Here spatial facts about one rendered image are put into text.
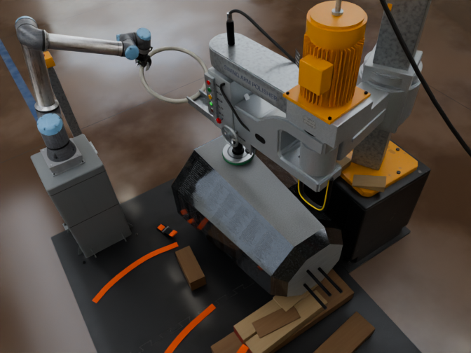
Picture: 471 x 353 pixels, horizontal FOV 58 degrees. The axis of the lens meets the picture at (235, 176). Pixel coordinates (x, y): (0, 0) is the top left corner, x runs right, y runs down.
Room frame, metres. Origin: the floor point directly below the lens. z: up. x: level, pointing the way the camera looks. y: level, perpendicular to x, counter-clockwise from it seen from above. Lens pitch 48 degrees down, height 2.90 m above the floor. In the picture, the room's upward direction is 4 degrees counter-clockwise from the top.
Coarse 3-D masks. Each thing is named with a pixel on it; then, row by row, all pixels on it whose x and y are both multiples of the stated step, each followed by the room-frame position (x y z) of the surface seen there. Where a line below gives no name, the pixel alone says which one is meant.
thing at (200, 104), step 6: (204, 96) 2.41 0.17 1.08; (192, 102) 2.33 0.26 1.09; (198, 102) 2.37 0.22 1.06; (204, 102) 2.36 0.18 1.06; (198, 108) 2.28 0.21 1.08; (204, 108) 2.30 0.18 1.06; (204, 114) 2.23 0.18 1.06; (210, 114) 2.18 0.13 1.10; (240, 138) 1.94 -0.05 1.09; (246, 150) 1.85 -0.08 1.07; (252, 150) 1.86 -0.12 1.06
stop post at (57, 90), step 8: (48, 56) 3.08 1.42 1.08; (48, 64) 3.04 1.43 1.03; (48, 72) 3.05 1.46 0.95; (56, 80) 3.06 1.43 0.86; (56, 88) 3.05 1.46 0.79; (56, 96) 3.04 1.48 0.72; (64, 96) 3.07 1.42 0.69; (64, 104) 3.05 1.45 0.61; (64, 112) 3.04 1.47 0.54; (72, 112) 3.07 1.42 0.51; (72, 120) 3.06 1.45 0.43; (72, 128) 3.04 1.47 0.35; (96, 152) 3.06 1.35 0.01
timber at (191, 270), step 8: (184, 248) 1.79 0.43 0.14; (184, 256) 1.72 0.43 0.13; (192, 256) 1.71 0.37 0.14; (184, 264) 1.65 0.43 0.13; (192, 264) 1.64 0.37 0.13; (184, 272) 1.58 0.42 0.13; (192, 272) 1.57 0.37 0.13; (200, 272) 1.57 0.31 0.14; (192, 280) 1.51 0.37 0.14; (200, 280) 1.52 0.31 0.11; (192, 288) 1.49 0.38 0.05
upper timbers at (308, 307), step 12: (300, 300) 1.26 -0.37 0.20; (312, 300) 1.26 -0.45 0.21; (324, 300) 1.25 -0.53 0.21; (264, 312) 1.20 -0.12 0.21; (300, 312) 1.18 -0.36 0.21; (312, 312) 1.17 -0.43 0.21; (240, 324) 1.13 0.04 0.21; (288, 324) 1.11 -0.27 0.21; (300, 324) 1.11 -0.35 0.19; (240, 336) 1.05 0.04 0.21; (252, 336) 1.06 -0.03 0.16; (264, 336) 1.04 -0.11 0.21; (276, 336) 1.04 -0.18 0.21; (288, 336) 1.06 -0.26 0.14; (252, 348) 0.97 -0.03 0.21; (264, 348) 0.97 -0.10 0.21
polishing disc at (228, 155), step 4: (224, 148) 2.10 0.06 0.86; (228, 148) 2.09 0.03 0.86; (232, 148) 2.09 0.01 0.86; (244, 148) 2.08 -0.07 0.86; (224, 152) 2.06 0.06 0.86; (228, 152) 2.06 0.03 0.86; (244, 152) 2.05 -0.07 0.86; (224, 156) 2.02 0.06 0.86; (228, 156) 2.02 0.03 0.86; (232, 156) 2.02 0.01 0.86; (236, 156) 2.01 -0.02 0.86; (240, 156) 2.01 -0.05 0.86; (244, 156) 2.01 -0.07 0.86; (248, 156) 2.01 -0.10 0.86; (228, 160) 1.98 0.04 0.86; (232, 160) 1.98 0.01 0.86; (236, 160) 1.97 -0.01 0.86; (240, 160) 1.97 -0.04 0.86; (244, 160) 1.97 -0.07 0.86
